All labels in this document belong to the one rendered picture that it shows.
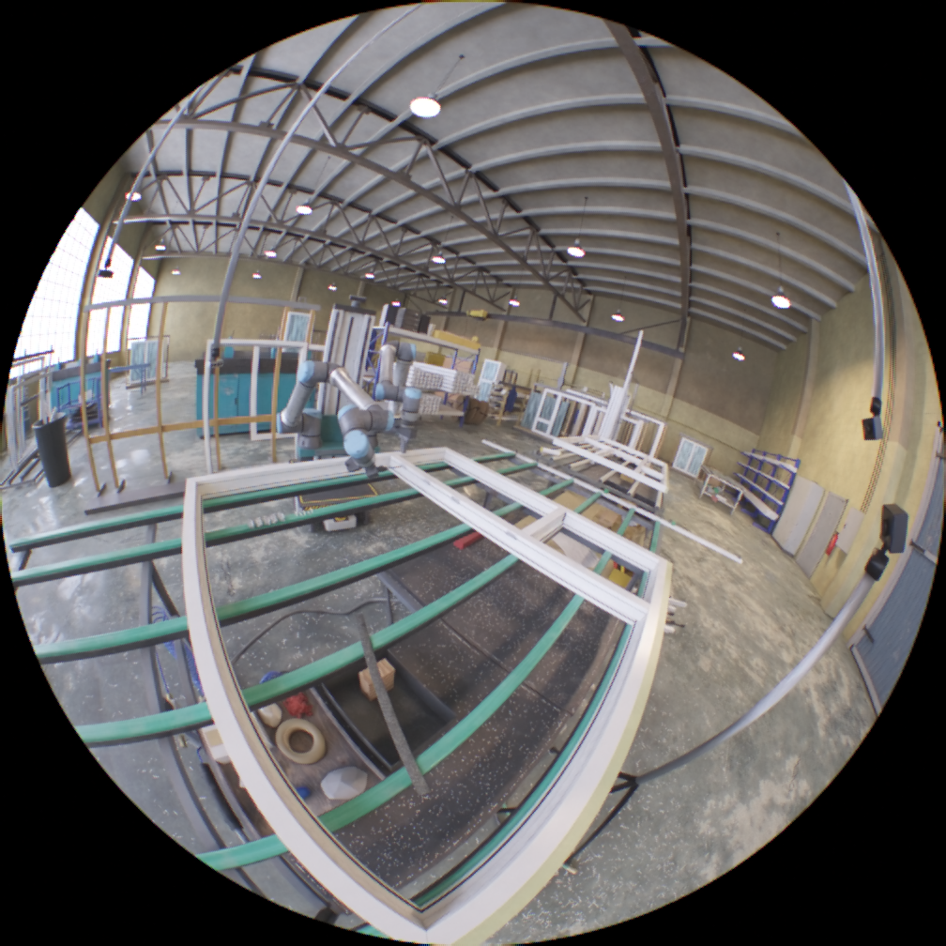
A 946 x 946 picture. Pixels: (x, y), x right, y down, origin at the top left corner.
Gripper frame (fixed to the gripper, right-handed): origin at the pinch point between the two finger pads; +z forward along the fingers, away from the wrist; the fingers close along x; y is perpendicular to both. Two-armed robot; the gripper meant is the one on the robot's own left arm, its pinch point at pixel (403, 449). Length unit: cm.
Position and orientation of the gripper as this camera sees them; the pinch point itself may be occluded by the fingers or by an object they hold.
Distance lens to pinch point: 159.9
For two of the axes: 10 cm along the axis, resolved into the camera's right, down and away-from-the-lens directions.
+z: -2.3, 9.1, 3.4
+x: 7.4, 3.9, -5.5
